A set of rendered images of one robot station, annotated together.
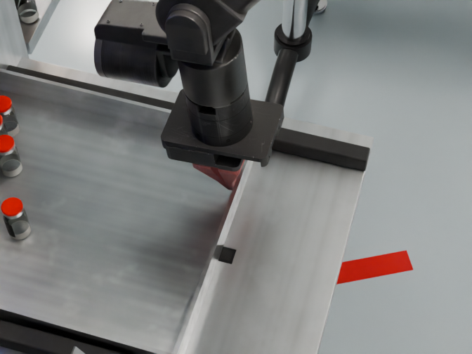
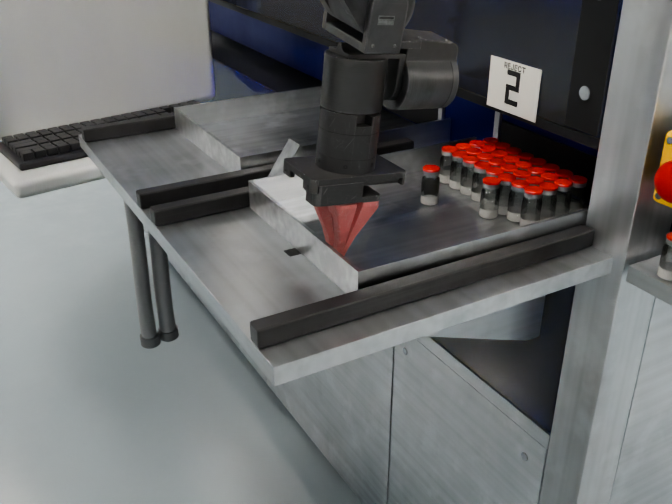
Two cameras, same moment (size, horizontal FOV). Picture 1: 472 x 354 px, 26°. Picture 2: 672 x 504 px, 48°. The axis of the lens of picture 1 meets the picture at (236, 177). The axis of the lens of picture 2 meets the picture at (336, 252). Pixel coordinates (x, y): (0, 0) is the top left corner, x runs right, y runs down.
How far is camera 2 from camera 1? 1.24 m
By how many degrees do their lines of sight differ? 88
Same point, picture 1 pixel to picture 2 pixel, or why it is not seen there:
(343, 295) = not seen: outside the picture
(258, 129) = (311, 167)
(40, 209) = (436, 212)
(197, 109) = not seen: hidden behind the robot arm
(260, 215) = (298, 276)
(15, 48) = (611, 235)
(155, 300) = (305, 217)
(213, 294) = (274, 236)
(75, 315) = not seen: hidden behind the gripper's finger
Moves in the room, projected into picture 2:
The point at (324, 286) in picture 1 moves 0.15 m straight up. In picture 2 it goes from (202, 271) to (189, 130)
